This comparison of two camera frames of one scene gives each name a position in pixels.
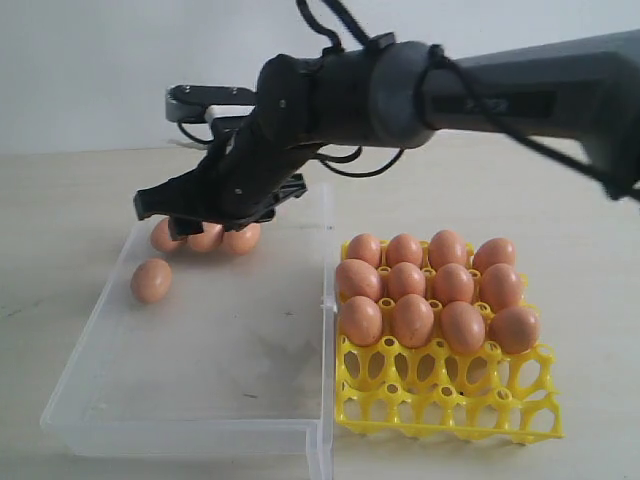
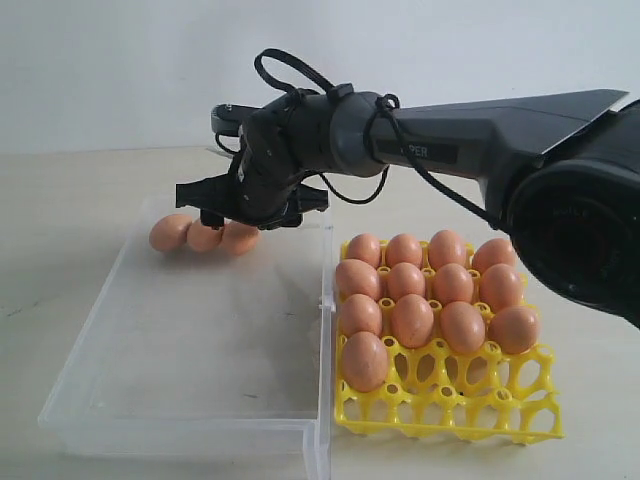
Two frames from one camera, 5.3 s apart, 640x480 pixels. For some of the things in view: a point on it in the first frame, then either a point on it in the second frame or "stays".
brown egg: [151, 280] → [365, 361]
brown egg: [462, 326] stays
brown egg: [355, 278] stays
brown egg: [500, 287] stays
